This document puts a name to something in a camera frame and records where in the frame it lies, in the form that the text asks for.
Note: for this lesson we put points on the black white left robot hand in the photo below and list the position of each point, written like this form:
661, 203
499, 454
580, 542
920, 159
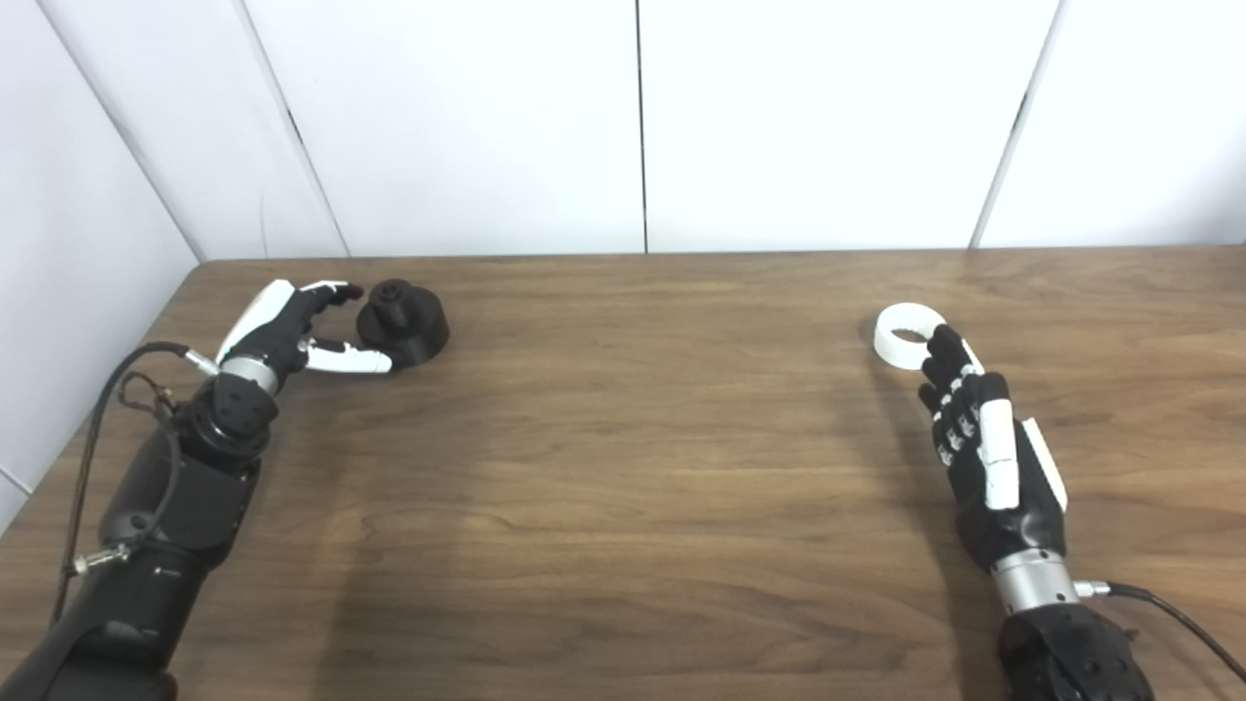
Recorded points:
268, 336

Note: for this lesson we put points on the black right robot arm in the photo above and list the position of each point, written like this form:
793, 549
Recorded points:
1071, 652

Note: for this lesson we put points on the round black plastic part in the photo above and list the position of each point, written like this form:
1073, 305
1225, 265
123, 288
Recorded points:
419, 336

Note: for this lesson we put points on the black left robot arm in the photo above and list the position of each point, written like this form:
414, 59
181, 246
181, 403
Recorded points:
185, 506

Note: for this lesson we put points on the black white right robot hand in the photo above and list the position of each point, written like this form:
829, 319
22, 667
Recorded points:
1012, 531

